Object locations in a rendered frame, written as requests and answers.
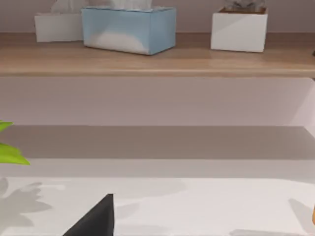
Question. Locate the wooden shelf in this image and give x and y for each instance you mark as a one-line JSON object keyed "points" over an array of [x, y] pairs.
{"points": [[157, 61]]}

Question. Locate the white square plant pot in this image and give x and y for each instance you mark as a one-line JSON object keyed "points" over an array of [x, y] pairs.
{"points": [[238, 30]]}

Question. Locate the green leafy plant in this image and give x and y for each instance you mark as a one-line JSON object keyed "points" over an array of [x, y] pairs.
{"points": [[11, 152]]}

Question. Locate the white tissue box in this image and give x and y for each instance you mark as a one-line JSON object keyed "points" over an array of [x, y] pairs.
{"points": [[57, 25]]}

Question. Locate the light blue tissue box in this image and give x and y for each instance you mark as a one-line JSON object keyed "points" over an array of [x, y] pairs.
{"points": [[128, 29]]}

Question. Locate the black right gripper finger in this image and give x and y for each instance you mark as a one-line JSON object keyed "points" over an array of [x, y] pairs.
{"points": [[98, 218]]}

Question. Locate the orange object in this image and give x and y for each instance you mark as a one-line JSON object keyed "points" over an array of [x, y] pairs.
{"points": [[313, 216]]}

